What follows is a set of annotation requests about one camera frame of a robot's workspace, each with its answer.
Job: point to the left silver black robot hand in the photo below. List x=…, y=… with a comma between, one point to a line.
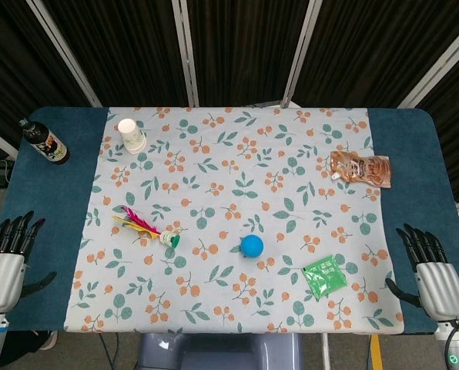
x=2, y=270

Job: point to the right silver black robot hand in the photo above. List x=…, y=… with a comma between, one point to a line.
x=439, y=285

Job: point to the feather shuttlecock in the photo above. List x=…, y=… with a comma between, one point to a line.
x=148, y=229

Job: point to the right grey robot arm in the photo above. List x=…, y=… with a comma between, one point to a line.
x=456, y=347

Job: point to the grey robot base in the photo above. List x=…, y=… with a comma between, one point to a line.
x=220, y=351

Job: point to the floral print tablecloth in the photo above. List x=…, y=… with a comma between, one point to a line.
x=233, y=216

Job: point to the dark blue table cover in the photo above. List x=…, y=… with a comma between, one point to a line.
x=52, y=216

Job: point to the green snack packet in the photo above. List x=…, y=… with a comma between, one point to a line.
x=324, y=277

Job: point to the dark glass sauce bottle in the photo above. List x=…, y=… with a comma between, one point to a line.
x=46, y=142

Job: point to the brown sauce pouch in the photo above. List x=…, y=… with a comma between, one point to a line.
x=362, y=169

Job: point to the white paper cup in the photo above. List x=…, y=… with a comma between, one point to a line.
x=131, y=135

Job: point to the blue ball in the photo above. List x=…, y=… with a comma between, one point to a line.
x=252, y=246

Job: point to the black folding screen partition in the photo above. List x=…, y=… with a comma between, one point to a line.
x=229, y=50

